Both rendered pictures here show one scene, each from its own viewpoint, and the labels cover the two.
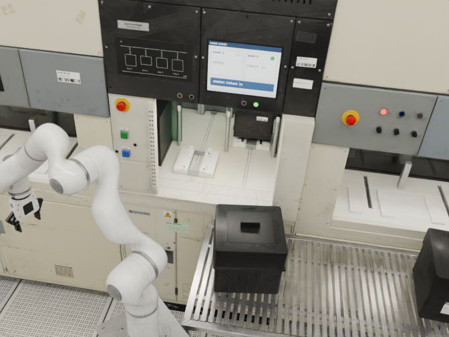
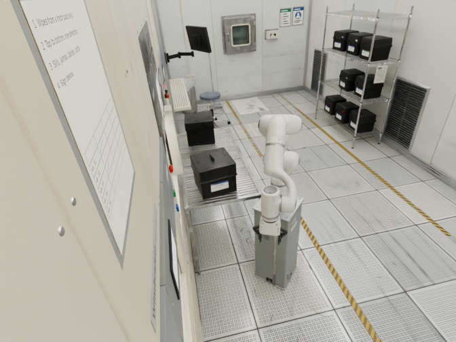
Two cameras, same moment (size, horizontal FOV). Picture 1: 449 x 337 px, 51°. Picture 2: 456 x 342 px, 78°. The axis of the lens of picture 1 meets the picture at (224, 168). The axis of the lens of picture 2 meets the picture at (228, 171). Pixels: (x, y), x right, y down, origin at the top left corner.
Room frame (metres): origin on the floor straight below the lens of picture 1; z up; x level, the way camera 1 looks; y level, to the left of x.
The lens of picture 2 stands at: (1.82, 1.70, 2.08)
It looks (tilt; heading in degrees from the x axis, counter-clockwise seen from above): 33 degrees down; 255
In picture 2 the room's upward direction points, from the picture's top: 5 degrees counter-clockwise
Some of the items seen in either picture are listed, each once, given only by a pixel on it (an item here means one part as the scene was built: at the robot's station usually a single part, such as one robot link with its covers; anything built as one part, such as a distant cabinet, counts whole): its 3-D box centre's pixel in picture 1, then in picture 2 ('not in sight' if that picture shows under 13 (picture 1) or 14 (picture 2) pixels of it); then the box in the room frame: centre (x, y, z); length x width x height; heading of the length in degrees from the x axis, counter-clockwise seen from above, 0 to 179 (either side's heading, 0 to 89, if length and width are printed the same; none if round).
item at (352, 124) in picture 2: not in sight; (361, 120); (-1.14, -1.47, 0.31); 0.30 x 0.28 x 0.26; 82
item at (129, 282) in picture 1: (133, 287); (284, 167); (1.04, 0.28, 1.07); 0.19 x 0.12 x 0.24; 149
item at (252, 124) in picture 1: (255, 111); not in sight; (2.34, -0.15, 1.06); 0.24 x 0.20 x 0.32; 84
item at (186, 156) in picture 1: (196, 161); not in sight; (2.05, 0.15, 0.89); 0.22 x 0.21 x 0.04; 174
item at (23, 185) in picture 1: (14, 173); (271, 201); (1.38, 0.78, 1.26); 0.09 x 0.08 x 0.13; 149
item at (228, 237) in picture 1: (249, 233); (212, 163); (1.44, -0.12, 0.98); 0.29 x 0.29 x 0.13; 2
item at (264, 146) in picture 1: (252, 136); not in sight; (2.34, -0.15, 0.89); 0.22 x 0.21 x 0.04; 174
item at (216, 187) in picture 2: (246, 255); (214, 177); (1.44, -0.12, 0.85); 0.28 x 0.28 x 0.17; 2
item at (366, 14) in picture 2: not in sight; (353, 74); (-1.17, -1.84, 0.89); 1.22 x 0.47 x 1.77; 84
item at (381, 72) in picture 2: not in sight; (381, 72); (-1.09, -1.25, 1.05); 0.17 x 0.03 x 0.26; 174
